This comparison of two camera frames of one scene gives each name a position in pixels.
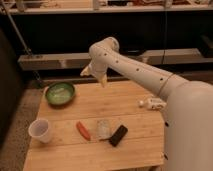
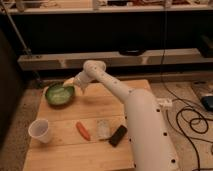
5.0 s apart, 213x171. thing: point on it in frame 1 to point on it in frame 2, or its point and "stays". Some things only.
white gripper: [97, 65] to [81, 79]
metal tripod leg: [35, 73] stays
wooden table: [104, 128] stays
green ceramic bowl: [60, 93] stays
